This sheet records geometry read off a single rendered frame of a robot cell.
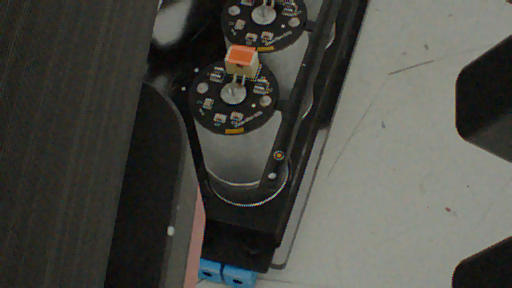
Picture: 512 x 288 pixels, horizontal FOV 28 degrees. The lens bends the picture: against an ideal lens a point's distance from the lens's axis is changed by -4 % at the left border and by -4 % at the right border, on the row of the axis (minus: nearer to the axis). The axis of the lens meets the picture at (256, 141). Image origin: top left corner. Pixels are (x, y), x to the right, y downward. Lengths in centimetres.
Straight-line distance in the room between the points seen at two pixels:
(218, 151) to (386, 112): 8
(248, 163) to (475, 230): 8
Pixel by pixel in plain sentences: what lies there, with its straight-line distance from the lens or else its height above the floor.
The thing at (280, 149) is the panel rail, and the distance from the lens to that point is 28.
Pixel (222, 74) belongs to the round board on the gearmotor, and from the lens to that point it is 29.
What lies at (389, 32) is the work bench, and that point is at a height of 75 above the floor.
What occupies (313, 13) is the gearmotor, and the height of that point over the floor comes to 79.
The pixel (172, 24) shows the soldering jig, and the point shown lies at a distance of 37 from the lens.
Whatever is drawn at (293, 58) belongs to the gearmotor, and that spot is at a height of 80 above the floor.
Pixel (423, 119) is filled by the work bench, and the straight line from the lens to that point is 36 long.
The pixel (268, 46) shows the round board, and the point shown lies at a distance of 30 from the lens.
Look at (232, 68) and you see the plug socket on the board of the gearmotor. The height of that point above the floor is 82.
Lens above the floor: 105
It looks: 58 degrees down
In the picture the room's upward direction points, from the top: 9 degrees counter-clockwise
